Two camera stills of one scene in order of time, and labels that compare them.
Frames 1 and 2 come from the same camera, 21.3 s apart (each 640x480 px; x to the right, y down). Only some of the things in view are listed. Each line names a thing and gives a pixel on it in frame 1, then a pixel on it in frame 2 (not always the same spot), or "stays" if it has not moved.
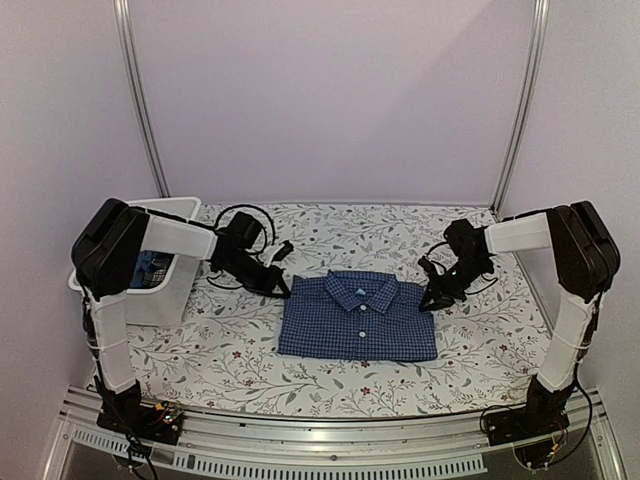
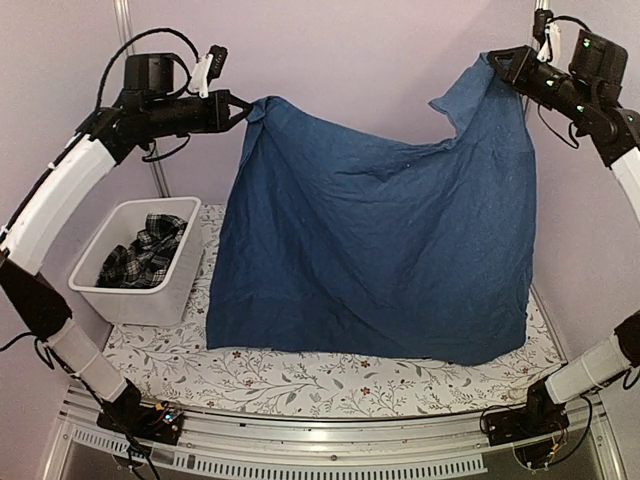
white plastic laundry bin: [169, 302] stays
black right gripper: [435, 286] to [518, 75]
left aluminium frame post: [126, 26] stays
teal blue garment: [144, 261] to [331, 236]
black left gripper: [266, 286] to [219, 119]
